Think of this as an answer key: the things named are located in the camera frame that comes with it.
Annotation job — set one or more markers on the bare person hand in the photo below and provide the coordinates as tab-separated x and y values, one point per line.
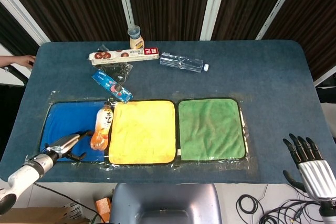
26	61

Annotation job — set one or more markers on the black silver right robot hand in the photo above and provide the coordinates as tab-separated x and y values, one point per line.
315	176

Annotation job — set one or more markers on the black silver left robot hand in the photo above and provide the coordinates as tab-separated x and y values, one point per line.
63	142

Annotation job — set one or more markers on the orange drink bottle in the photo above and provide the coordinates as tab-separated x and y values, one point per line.
102	127

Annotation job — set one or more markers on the bare person forearm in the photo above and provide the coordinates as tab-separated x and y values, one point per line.
9	62

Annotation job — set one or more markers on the blue cloth mat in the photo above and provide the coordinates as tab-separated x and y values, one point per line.
68	119

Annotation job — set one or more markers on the yellow cloth mat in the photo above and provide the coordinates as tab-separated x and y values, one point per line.
141	132

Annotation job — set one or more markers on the cream sauce bottle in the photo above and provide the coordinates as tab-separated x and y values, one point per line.
137	41

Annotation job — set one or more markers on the green cloth mat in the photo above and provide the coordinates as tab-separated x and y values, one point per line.
210	129

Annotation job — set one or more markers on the clear plastic water bottle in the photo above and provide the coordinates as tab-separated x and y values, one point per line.
181	62

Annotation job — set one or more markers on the blue Oreo cookie box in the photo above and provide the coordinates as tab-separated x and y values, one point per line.
105	81

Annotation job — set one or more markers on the orange sponge block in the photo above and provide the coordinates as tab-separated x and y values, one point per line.
103	207

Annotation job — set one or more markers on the brown cardboard box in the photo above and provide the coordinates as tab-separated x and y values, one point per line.
39	216

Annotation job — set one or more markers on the clear black plastic wrapper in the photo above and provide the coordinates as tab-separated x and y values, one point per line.
120	70

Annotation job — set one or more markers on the clear plastic film sheet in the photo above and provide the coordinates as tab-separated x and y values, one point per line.
210	165

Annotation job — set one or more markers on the long white cookie box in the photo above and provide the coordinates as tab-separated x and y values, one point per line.
136	54

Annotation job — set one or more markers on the blue fabric covered table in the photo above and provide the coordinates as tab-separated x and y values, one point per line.
262	77

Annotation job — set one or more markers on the grey robot torso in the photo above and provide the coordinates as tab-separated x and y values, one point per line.
162	203

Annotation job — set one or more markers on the white partition frame post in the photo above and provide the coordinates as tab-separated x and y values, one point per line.
278	6
21	9
214	3
128	3

